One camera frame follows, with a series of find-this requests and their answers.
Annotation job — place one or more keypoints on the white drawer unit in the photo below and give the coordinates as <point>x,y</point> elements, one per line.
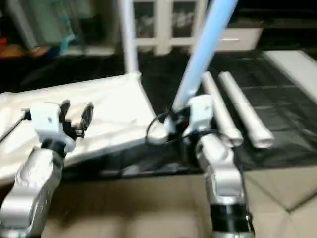
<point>237,37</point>

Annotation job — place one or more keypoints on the white plastic table leg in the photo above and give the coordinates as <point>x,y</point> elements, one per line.
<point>203,54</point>
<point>130,37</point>
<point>245,109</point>
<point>220,106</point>

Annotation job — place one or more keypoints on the black work mat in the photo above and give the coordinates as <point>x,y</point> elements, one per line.
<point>277,109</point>

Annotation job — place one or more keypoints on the white plastic table top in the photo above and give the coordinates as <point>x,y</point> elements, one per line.
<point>89,119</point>

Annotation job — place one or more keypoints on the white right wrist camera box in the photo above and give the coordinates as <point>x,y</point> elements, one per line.
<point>200,114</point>

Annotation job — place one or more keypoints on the white glass-door cabinet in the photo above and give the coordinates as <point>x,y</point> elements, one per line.
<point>163,22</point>

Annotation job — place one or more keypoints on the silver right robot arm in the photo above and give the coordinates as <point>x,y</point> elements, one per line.
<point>223,183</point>

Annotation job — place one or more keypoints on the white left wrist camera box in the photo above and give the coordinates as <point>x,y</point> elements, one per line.
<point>47,121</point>

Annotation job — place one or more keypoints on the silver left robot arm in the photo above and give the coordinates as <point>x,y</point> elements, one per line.
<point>29,193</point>

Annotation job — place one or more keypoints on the white shelf board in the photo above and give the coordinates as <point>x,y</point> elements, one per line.
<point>294,67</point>

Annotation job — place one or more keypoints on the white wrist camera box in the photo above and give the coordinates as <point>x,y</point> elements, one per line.
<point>200,114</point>
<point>47,121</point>

